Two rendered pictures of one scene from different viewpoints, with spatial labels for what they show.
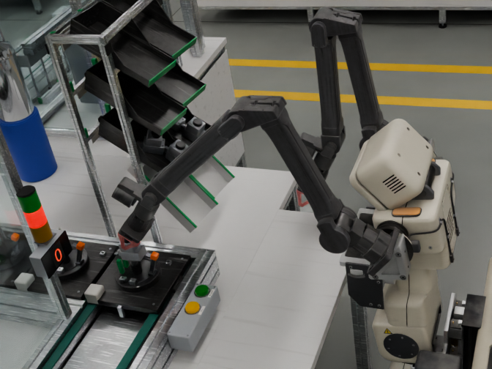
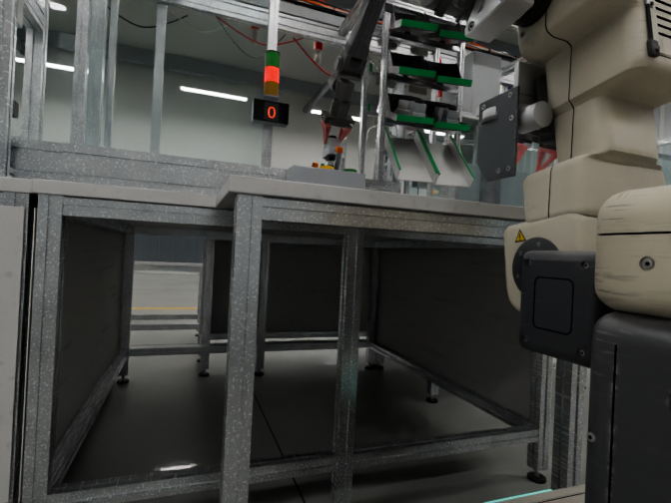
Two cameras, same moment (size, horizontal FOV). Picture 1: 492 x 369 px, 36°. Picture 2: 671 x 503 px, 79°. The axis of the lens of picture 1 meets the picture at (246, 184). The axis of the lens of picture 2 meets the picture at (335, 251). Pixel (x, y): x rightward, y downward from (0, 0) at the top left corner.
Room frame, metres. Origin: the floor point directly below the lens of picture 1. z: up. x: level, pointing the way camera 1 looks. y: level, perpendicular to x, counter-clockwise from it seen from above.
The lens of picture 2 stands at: (0.80, -0.59, 0.73)
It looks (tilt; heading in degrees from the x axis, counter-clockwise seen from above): 0 degrees down; 44
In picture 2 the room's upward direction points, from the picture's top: 3 degrees clockwise
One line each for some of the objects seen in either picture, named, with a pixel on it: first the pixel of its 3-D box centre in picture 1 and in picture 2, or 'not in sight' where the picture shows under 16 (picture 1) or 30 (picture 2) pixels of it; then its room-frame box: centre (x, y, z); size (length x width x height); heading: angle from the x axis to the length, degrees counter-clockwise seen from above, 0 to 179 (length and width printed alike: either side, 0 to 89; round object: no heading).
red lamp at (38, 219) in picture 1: (34, 215); (272, 76); (1.65, 0.56, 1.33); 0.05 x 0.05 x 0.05
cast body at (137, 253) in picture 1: (128, 246); (331, 148); (1.77, 0.37, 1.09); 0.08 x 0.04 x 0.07; 64
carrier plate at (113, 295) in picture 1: (139, 278); not in sight; (1.77, 0.37, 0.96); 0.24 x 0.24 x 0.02; 64
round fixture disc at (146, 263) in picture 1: (138, 274); not in sight; (1.77, 0.37, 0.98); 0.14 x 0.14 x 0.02
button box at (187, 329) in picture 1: (194, 315); (326, 182); (1.59, 0.21, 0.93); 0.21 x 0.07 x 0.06; 154
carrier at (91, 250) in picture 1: (63, 255); not in sight; (1.88, 0.60, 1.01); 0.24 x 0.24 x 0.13; 64
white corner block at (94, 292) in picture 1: (95, 293); not in sight; (1.72, 0.50, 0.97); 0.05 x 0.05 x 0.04; 64
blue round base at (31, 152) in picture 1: (28, 143); not in sight; (2.66, 0.82, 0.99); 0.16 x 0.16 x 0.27
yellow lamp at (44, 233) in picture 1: (40, 230); (271, 90); (1.65, 0.56, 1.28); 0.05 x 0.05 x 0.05
